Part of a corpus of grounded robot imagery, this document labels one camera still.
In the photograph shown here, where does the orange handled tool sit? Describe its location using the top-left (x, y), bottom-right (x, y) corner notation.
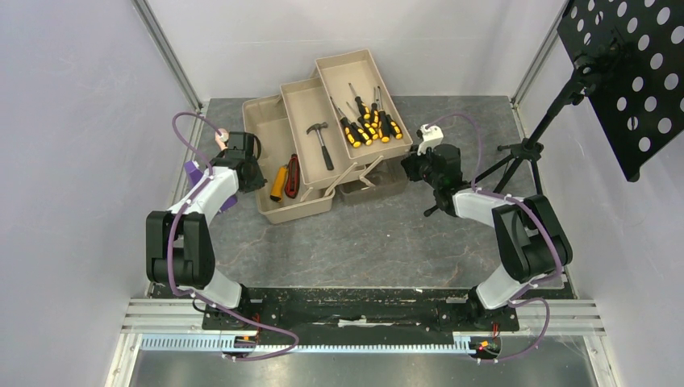
top-left (269, 165), bottom-right (288, 202)

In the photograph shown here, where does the red black utility knife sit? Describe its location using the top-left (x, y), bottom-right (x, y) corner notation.
top-left (284, 153), bottom-right (301, 199)

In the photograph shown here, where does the small black-yellow screwdriver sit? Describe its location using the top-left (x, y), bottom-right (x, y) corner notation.
top-left (382, 103), bottom-right (403, 140)

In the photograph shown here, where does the black-yellow screwdriver front cluster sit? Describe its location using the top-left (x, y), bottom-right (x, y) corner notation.
top-left (373, 85), bottom-right (390, 144)

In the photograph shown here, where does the black-yellow screwdriver cluster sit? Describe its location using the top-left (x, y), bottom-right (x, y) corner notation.
top-left (342, 110), bottom-right (373, 146)
top-left (373, 85), bottom-right (390, 144)

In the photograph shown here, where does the claw hammer black grip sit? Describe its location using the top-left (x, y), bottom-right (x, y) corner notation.
top-left (306, 122), bottom-right (335, 171)

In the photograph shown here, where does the thin black-yellow screwdriver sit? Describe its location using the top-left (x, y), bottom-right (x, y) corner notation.
top-left (357, 108), bottom-right (378, 140)

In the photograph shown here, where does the large black-yellow Phillips screwdriver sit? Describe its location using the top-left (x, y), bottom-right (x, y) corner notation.
top-left (330, 98), bottom-right (363, 148)

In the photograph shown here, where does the beige translucent tool box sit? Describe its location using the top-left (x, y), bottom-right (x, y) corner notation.
top-left (243, 49), bottom-right (413, 224)

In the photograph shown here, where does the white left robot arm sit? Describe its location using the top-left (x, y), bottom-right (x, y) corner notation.
top-left (145, 131), bottom-right (266, 329)

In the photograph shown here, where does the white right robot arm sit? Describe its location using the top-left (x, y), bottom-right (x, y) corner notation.
top-left (401, 144), bottom-right (573, 329)

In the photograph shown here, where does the purple box with grid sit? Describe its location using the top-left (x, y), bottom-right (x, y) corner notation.
top-left (183, 160), bottom-right (238, 214)

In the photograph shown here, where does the black tripod stand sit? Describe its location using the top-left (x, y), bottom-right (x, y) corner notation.
top-left (469, 66), bottom-right (594, 194)

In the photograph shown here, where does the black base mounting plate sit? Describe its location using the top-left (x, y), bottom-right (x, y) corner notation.
top-left (150, 285), bottom-right (520, 346)

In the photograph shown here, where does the black perforated panel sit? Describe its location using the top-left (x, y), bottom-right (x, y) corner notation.
top-left (557, 0), bottom-right (683, 182)

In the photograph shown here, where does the beige wooden handle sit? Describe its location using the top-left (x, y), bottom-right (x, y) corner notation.
top-left (215, 128), bottom-right (229, 151)

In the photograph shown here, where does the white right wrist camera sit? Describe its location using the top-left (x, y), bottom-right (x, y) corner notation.
top-left (416, 124), bottom-right (444, 156)

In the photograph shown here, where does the aluminium frame rail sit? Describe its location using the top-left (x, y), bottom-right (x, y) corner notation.
top-left (131, 0), bottom-right (204, 112)

